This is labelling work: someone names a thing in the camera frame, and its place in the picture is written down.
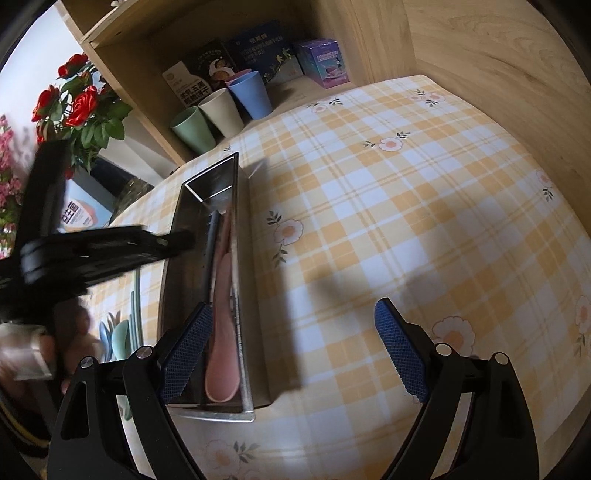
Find pink spoon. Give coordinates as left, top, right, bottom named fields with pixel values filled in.
left=203, top=217, right=241, bottom=402

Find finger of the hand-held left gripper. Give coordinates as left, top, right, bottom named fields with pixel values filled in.
left=21, top=141, right=70, bottom=245
left=23, top=226, right=195, bottom=301

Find blue cup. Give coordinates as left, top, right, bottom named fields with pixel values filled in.
left=228, top=74, right=273, bottom=120

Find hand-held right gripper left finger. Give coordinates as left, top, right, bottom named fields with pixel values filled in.
left=48, top=302, right=214, bottom=480

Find person's left hand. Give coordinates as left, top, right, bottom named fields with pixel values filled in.
left=55, top=302, right=109, bottom=393

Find green cup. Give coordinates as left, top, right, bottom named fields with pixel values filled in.
left=169, top=106, right=217, bottom=155

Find white biscuit box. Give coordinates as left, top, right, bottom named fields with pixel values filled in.
left=161, top=62, right=213, bottom=109

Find dark moon print box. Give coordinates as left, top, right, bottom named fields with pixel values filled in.
left=187, top=39, right=241, bottom=86

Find pink blossom branches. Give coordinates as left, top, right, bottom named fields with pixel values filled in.
left=0, top=113, right=28, bottom=259

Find blue spoon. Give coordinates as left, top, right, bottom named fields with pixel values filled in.
left=98, top=311, right=116, bottom=365

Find beige cup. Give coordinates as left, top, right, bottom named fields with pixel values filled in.
left=198, top=89, right=244, bottom=139

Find red rose plant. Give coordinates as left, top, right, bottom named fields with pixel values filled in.
left=31, top=53, right=132, bottom=167

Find stainless steel utensil tray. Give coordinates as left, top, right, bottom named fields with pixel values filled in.
left=157, top=152, right=273, bottom=423

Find purple printed box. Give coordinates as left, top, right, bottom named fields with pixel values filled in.
left=293, top=38, right=352, bottom=89

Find dark blue printed box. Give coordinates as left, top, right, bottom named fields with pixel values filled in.
left=224, top=21, right=303, bottom=86

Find green spoon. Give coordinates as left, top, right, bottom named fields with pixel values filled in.
left=113, top=323, right=134, bottom=361

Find wooden shelf unit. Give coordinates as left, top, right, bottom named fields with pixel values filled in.
left=60, top=0, right=416, bottom=176

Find green ornate tray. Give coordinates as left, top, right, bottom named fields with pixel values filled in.
left=111, top=178, right=155, bottom=217

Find yellow plaid floral tablecloth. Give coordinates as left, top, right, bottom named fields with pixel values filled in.
left=88, top=74, right=591, bottom=480

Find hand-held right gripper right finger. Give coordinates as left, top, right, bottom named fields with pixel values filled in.
left=375, top=298, right=539, bottom=480

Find light blue printed box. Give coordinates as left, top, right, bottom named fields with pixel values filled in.
left=58, top=178, right=116, bottom=234

